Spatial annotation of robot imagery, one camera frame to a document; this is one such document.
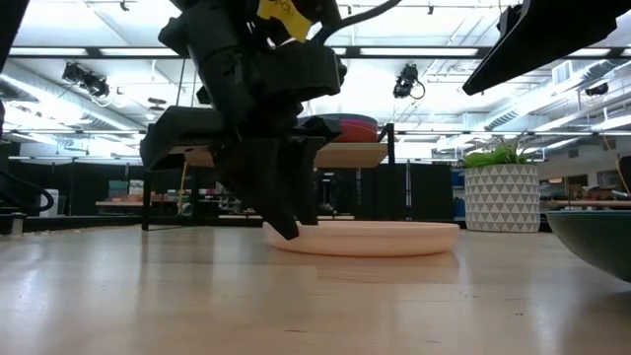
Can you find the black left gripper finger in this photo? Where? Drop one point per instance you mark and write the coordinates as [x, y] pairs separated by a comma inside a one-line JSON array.
[[306, 187], [266, 197]]

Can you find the dark teal plate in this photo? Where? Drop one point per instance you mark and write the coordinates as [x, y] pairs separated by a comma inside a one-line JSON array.
[[596, 241]]

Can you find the white container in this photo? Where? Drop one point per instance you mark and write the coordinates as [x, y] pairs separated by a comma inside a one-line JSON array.
[[49, 202]]

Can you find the succulent in white patterned pot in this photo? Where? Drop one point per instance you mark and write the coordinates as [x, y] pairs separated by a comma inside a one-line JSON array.
[[502, 197]]

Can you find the peach plate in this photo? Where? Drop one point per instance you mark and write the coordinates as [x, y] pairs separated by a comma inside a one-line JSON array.
[[374, 239]]

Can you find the black ceiling-mounted camera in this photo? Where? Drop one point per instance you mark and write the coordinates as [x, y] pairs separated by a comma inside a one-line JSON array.
[[406, 81], [84, 79]]

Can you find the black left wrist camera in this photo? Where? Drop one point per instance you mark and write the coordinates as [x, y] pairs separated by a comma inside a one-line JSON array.
[[301, 74]]

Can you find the black metal rig frame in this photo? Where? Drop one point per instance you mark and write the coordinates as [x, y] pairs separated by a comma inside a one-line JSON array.
[[12, 224]]

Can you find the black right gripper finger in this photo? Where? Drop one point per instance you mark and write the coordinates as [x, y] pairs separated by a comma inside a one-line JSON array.
[[531, 20], [508, 59]]

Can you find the yellow paper tag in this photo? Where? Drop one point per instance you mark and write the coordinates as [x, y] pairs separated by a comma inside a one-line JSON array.
[[286, 17]]

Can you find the orange plate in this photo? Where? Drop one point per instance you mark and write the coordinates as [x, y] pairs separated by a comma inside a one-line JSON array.
[[357, 133]]

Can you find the wooden background table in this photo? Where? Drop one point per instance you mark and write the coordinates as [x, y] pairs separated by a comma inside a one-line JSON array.
[[591, 203]]

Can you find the black partition panel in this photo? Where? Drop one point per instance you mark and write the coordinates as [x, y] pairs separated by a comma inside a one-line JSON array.
[[429, 192]]

